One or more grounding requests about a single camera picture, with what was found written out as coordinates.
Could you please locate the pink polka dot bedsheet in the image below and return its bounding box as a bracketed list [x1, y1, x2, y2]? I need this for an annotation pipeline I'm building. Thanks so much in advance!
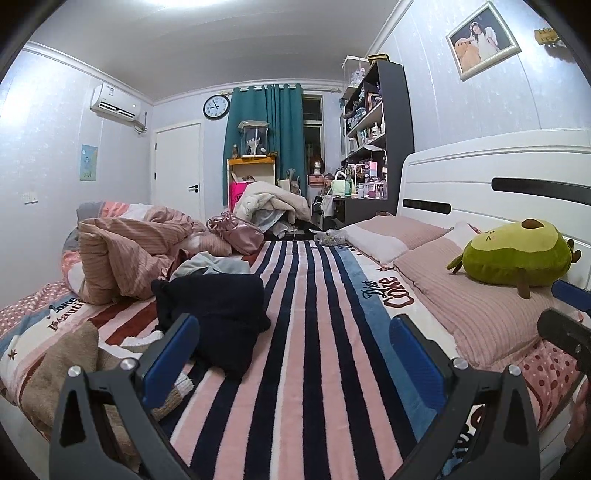
[515, 342, 591, 430]

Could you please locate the dark desk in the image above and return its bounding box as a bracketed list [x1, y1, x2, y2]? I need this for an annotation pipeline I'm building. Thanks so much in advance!
[318, 196, 391, 229]

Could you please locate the teal curtain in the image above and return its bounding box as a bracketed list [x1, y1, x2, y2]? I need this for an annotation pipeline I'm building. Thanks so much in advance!
[224, 83, 309, 208]

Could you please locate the white door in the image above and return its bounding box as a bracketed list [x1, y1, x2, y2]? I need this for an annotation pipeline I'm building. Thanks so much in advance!
[154, 122, 204, 217]

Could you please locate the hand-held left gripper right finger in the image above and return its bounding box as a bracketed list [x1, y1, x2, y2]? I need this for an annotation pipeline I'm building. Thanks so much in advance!
[389, 315, 541, 480]

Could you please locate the black garment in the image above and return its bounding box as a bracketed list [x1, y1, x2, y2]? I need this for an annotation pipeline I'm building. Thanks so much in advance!
[151, 273, 272, 380]

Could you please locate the round wall clock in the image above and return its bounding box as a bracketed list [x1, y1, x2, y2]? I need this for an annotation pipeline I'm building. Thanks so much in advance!
[203, 94, 231, 121]

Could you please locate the striped printed blanket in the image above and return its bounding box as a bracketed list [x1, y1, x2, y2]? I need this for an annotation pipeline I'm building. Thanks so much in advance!
[0, 239, 490, 480]

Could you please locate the small wall poster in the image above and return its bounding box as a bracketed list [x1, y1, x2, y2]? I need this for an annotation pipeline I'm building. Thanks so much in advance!
[80, 144, 99, 182]

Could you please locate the framed wall photo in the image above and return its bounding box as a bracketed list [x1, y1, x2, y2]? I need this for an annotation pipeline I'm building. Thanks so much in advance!
[445, 1, 522, 81]

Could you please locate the dark bookshelf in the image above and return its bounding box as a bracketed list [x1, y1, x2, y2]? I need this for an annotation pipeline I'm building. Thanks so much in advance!
[341, 61, 415, 227]

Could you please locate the pink striped quilt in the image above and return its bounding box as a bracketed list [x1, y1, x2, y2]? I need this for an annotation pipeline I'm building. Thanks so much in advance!
[62, 200, 232, 305]

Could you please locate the yellow guitar headstock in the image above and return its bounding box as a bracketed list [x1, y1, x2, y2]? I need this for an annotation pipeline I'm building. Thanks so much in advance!
[534, 28, 564, 47]

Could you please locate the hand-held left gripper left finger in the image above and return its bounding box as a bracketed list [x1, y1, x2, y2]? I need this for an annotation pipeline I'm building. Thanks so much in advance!
[48, 313, 200, 480]

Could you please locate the white air conditioner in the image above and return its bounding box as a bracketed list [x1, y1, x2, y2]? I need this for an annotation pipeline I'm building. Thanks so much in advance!
[90, 84, 147, 123]

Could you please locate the yellow cabinet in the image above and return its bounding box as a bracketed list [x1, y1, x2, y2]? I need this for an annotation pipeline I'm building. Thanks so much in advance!
[226, 156, 277, 206]

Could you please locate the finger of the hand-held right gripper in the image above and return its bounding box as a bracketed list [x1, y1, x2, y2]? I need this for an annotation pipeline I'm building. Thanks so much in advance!
[551, 279, 591, 321]
[537, 308, 591, 372]

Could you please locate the light grey garment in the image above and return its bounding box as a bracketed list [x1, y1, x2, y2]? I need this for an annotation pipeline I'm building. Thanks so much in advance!
[168, 251, 252, 280]

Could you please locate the pink satin bag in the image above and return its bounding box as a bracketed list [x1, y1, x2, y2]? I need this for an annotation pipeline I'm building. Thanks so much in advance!
[206, 211, 265, 256]

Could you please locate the green avocado plush toy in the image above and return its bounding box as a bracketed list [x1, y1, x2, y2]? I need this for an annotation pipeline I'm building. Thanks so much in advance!
[446, 218, 583, 297]

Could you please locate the beige clothes pile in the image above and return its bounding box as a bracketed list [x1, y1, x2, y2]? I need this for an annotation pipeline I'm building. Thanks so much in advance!
[233, 181, 311, 229]

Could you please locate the tan fleece garment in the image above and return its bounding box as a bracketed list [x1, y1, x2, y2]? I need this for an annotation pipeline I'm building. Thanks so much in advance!
[21, 320, 195, 462]

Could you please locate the glass display case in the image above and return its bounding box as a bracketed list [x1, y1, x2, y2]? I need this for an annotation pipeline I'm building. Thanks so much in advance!
[238, 120, 270, 158]

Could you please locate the window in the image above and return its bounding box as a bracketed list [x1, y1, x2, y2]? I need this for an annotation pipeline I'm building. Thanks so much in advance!
[302, 95, 324, 162]

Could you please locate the clear display box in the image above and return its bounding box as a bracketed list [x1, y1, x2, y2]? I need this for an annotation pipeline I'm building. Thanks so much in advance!
[342, 55, 370, 88]

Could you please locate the red polka dot bedsheet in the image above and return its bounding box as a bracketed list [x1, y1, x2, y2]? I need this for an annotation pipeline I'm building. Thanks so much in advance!
[0, 281, 70, 333]

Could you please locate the pink pillow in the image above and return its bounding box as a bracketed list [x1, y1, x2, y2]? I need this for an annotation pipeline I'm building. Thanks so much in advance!
[342, 213, 453, 266]
[392, 235, 561, 367]

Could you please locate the white bed headboard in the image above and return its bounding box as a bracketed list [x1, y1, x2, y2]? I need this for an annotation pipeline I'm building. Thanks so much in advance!
[397, 129, 591, 296]

